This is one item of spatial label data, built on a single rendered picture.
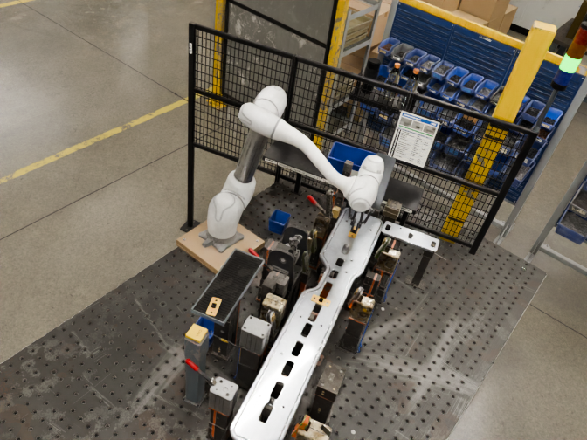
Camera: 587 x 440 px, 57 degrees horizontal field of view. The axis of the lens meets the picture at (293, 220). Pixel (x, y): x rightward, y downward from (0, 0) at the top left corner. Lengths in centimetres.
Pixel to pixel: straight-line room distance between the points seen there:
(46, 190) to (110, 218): 58
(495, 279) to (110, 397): 209
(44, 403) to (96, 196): 219
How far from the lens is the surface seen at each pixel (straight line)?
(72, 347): 260
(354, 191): 228
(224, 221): 276
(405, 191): 303
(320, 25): 434
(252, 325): 212
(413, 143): 296
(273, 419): 205
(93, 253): 393
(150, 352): 254
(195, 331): 203
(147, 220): 412
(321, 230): 271
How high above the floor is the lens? 282
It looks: 42 degrees down
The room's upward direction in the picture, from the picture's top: 11 degrees clockwise
